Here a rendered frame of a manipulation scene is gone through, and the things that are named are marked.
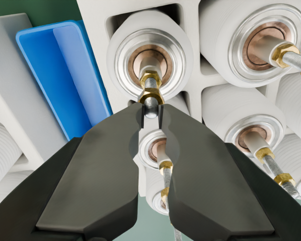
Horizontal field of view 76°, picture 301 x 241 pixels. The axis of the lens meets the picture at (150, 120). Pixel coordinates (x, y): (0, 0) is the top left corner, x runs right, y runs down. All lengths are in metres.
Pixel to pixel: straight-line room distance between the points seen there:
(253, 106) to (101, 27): 0.22
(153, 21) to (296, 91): 0.24
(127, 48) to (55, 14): 0.31
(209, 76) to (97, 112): 0.33
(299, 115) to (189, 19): 0.20
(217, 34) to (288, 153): 0.26
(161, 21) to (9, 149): 0.33
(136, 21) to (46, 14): 0.32
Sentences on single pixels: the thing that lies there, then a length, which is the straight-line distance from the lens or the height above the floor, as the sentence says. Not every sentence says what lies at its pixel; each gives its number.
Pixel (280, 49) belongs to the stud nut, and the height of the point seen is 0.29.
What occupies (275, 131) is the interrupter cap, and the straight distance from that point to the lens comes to 0.30.
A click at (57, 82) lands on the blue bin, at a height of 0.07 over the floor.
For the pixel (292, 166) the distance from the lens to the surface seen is 0.40.
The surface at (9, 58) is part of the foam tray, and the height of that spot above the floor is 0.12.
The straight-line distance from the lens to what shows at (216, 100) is 0.31.
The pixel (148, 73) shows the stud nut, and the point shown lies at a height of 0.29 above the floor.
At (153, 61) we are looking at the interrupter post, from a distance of 0.19.
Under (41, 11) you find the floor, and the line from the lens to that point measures 0.50.
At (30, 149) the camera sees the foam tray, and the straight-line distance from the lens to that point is 0.42.
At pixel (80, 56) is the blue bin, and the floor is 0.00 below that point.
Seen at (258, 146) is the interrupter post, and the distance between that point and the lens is 0.27.
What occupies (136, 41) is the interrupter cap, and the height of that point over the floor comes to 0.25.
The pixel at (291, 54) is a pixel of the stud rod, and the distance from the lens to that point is 0.20.
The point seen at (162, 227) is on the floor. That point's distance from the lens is 0.97.
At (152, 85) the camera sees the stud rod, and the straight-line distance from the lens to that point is 0.15.
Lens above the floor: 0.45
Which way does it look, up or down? 57 degrees down
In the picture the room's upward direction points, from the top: 179 degrees clockwise
